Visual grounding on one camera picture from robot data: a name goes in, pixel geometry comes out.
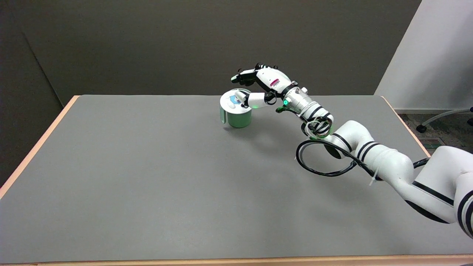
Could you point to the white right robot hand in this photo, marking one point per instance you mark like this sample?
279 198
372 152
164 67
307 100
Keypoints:
275 79

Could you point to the white cup lid with figurine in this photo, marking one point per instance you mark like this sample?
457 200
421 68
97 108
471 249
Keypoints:
226 101

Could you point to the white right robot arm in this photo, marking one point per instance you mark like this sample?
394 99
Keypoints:
388 159

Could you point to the grey office chair base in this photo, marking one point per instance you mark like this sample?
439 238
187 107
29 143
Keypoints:
439 116

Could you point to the floor vent grille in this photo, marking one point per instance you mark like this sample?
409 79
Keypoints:
431 143

